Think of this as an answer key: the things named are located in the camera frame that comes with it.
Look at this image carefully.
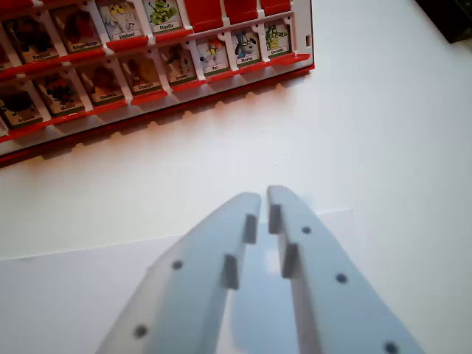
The red and white game board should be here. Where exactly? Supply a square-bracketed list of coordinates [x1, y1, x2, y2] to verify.
[0, 0, 316, 169]

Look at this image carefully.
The black box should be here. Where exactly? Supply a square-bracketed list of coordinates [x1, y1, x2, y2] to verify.
[414, 0, 472, 45]

